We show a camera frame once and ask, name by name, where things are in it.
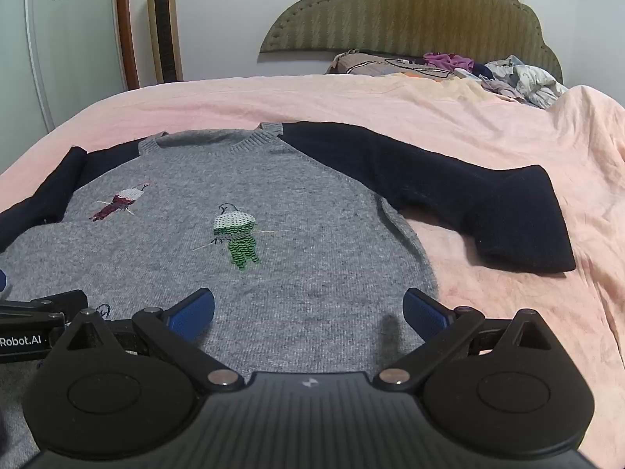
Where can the brown pillow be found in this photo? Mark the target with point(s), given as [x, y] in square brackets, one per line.
[361, 63]

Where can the pink bed sheet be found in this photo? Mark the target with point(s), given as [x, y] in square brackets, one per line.
[488, 117]

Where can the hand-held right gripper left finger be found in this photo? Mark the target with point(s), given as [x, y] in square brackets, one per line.
[193, 315]

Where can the orange garment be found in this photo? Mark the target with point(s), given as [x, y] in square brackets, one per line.
[425, 76]

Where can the olive padded headboard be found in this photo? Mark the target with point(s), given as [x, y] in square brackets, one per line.
[415, 10]

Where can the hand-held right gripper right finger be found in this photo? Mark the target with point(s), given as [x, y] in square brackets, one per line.
[425, 315]

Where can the purple garment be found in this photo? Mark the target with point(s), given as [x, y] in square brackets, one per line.
[447, 61]

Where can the pale blue crumpled clothes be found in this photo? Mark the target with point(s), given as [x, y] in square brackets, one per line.
[530, 80]

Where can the brown wooden door frame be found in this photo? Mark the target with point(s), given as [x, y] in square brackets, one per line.
[126, 24]

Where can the frosted glass door with flowers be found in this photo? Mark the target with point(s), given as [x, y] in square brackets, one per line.
[73, 49]

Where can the gold tower fan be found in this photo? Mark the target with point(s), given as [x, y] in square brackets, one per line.
[165, 24]

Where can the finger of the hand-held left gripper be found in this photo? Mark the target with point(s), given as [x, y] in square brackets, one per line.
[53, 303]

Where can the grey sweater with navy sleeves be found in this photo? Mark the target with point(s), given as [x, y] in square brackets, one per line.
[293, 254]

